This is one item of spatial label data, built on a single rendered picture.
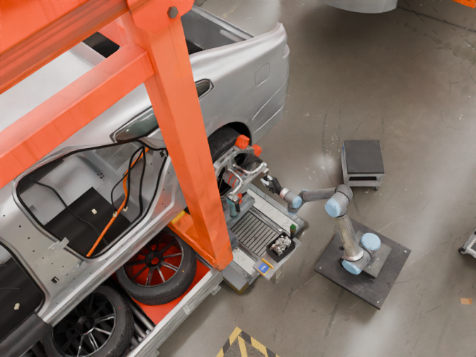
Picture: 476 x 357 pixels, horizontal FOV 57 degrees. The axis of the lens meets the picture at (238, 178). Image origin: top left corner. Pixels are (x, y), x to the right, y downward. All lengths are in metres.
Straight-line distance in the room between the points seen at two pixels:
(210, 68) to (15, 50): 1.76
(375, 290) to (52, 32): 3.07
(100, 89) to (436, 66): 4.78
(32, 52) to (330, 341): 3.21
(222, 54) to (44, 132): 1.77
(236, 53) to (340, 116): 2.20
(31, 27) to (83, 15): 0.16
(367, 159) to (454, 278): 1.30
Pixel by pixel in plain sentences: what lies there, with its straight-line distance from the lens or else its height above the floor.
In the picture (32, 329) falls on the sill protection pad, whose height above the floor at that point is 0.93.
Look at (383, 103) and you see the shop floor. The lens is 5.34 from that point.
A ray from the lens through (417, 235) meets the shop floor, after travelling 4.43.
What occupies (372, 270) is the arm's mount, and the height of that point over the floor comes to 0.40.
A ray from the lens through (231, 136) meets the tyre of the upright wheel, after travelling 3.45.
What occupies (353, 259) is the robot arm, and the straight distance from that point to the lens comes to 3.43.
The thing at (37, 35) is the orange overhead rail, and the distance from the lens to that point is 1.52.
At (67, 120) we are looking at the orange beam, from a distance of 1.66.
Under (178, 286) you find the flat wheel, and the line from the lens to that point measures 3.61.
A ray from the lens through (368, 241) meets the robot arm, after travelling 3.54.
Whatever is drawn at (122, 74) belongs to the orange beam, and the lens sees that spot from 1.71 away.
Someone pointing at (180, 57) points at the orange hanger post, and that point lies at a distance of 1.83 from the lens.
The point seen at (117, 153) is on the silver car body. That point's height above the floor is 1.02.
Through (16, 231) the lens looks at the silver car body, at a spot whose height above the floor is 1.73.
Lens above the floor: 3.80
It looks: 56 degrees down
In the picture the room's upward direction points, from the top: 8 degrees counter-clockwise
